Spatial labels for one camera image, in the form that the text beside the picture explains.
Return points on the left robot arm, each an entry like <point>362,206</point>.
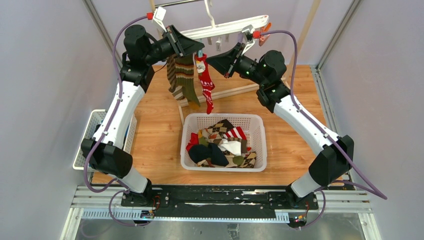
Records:
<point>103,151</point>

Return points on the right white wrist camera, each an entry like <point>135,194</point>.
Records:
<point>248,38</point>

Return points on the olive green striped sock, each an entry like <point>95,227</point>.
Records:
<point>184,72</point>

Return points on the red christmas sock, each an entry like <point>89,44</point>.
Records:
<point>205,80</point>

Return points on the white plastic clip hanger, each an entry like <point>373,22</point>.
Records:
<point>222,29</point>

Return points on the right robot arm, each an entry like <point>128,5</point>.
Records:
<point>329,148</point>

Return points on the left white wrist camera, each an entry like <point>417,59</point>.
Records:
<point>158,17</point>

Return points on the white centre laundry basket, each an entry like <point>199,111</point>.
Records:
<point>252,126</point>

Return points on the brown striped sock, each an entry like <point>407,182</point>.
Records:
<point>174,89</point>

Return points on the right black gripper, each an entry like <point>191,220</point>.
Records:
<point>223,63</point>

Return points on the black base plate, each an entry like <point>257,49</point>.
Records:
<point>219,201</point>

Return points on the dark clothes in left basket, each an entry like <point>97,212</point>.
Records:
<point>126,136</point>

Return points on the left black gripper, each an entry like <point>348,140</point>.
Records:
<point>180,44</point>

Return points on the wooden clothes rack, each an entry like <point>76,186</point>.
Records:
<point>249,88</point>

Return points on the pile of colourful socks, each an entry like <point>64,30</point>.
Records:
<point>221,145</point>

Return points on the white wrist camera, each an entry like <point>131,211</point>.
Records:
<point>248,38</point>
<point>158,17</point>

